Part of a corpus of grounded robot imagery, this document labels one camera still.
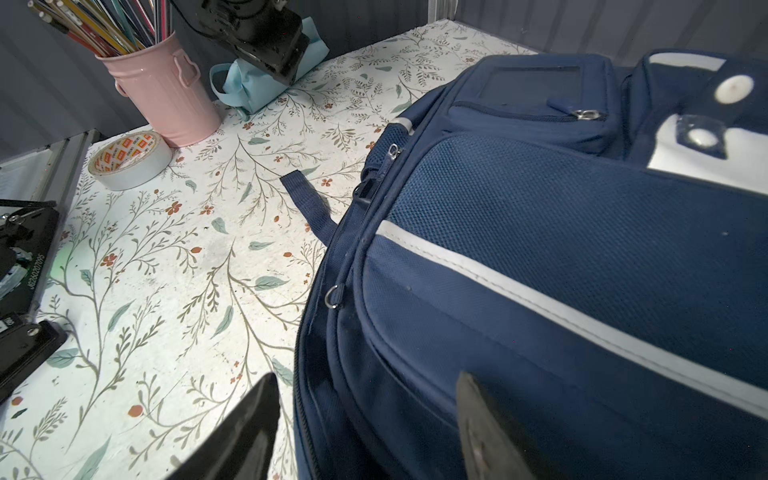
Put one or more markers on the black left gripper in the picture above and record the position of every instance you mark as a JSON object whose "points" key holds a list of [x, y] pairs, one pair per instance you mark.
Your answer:
{"points": [[266, 34]]}

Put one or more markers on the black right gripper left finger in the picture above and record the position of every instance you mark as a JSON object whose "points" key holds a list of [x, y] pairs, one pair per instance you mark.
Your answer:
{"points": [[241, 447]]}

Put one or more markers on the pink pencil cup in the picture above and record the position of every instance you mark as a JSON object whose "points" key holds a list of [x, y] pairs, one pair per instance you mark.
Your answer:
{"points": [[166, 87]]}

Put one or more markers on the light blue pencil pouch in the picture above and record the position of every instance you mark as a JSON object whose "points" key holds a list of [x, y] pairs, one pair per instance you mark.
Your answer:
{"points": [[247, 89]]}

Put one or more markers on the navy blue student backpack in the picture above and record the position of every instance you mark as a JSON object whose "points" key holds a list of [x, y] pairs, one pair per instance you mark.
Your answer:
{"points": [[588, 241]]}

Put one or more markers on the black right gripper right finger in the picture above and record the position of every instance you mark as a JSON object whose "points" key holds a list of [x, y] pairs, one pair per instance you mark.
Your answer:
{"points": [[494, 445]]}

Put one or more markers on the clear tape roll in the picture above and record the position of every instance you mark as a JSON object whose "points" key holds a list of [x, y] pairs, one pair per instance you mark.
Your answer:
{"points": [[130, 161]]}

